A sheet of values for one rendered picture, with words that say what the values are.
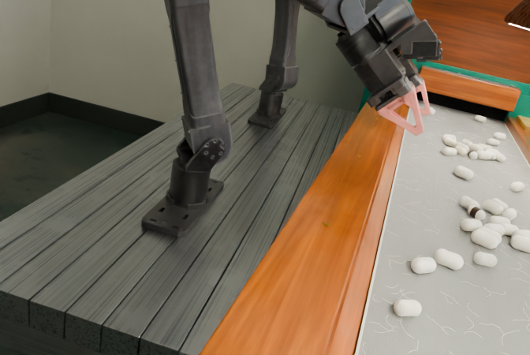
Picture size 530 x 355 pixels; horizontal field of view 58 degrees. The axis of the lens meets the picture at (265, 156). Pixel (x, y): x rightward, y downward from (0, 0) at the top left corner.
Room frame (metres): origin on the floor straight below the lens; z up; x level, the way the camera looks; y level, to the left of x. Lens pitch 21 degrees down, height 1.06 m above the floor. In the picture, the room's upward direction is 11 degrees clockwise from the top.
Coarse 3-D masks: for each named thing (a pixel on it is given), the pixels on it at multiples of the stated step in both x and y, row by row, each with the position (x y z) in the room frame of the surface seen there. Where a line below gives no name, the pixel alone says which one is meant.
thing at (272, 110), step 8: (264, 96) 1.27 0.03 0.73; (272, 96) 1.26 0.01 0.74; (280, 96) 1.27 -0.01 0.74; (264, 104) 1.26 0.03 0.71; (272, 104) 1.26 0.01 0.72; (280, 104) 1.28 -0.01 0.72; (256, 112) 1.28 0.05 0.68; (264, 112) 1.26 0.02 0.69; (272, 112) 1.26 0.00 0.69; (280, 112) 1.30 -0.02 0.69; (248, 120) 1.20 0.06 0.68; (256, 120) 1.21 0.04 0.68; (264, 120) 1.22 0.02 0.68; (272, 120) 1.24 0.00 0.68; (272, 128) 1.20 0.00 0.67
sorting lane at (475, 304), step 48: (432, 144) 1.10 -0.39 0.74; (432, 192) 0.79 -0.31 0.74; (480, 192) 0.84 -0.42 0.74; (528, 192) 0.90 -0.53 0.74; (384, 240) 0.58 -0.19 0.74; (432, 240) 0.61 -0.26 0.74; (384, 288) 0.47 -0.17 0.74; (432, 288) 0.49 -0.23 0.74; (480, 288) 0.51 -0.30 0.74; (528, 288) 0.53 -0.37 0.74; (384, 336) 0.39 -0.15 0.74; (432, 336) 0.40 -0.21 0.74; (480, 336) 0.42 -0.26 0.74; (528, 336) 0.43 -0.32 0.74
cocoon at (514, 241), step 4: (516, 236) 0.64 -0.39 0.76; (520, 236) 0.64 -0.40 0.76; (512, 240) 0.64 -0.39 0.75; (516, 240) 0.64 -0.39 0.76; (520, 240) 0.63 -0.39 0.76; (524, 240) 0.63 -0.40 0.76; (528, 240) 0.63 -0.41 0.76; (512, 244) 0.64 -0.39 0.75; (516, 244) 0.63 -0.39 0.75; (520, 244) 0.63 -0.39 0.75; (524, 244) 0.63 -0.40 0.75; (528, 244) 0.63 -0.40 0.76; (516, 248) 0.64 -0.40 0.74; (520, 248) 0.63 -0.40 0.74; (524, 248) 0.63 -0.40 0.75; (528, 248) 0.63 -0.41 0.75; (528, 252) 0.63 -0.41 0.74
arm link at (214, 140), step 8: (216, 136) 0.68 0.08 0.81; (184, 144) 0.73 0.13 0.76; (208, 144) 0.67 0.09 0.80; (216, 144) 0.67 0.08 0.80; (224, 144) 0.68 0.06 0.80; (184, 152) 0.71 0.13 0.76; (192, 152) 0.72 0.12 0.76; (200, 152) 0.66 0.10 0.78; (208, 152) 0.67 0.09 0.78; (216, 152) 0.67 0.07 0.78; (184, 160) 0.68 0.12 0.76; (192, 160) 0.66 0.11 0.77; (200, 160) 0.66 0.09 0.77; (208, 160) 0.67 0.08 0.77; (216, 160) 0.67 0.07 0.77; (192, 168) 0.66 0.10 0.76; (200, 168) 0.66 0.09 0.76; (208, 168) 0.67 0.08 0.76
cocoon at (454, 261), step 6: (438, 252) 0.55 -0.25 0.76; (444, 252) 0.55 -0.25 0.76; (450, 252) 0.55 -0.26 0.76; (438, 258) 0.54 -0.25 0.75; (444, 258) 0.54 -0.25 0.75; (450, 258) 0.54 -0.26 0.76; (456, 258) 0.54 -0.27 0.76; (444, 264) 0.54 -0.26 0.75; (450, 264) 0.54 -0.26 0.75; (456, 264) 0.53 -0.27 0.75; (462, 264) 0.54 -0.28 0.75
